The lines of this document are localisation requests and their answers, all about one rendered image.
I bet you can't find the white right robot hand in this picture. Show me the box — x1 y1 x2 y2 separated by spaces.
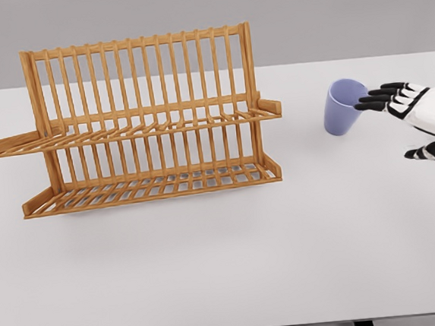
351 78 435 167

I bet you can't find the lavender plastic cup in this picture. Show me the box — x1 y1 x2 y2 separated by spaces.
320 76 373 138

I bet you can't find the wooden two-tier dish rack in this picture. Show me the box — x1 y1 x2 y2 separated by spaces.
0 17 291 223

